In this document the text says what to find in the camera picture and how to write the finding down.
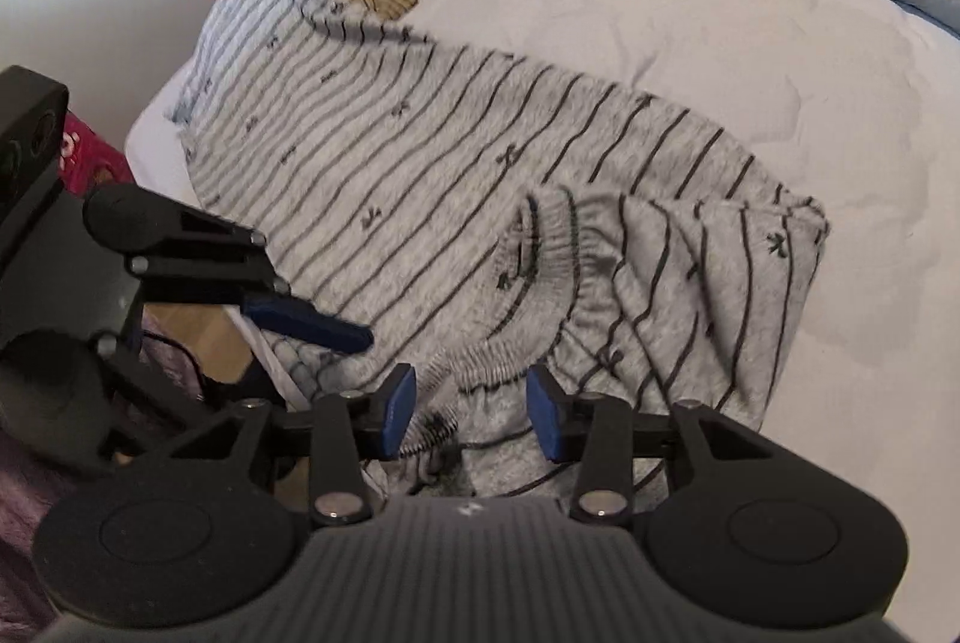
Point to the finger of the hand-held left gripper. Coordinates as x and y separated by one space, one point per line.
120 365
315 324

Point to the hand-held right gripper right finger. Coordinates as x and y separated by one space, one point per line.
544 418

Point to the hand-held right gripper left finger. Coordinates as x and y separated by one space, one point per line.
397 414

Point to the grey striped sweater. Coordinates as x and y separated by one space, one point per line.
375 163

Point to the pink patterned cloth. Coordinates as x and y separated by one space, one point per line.
82 156

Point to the purple fuzzy cloth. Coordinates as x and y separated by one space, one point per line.
30 500

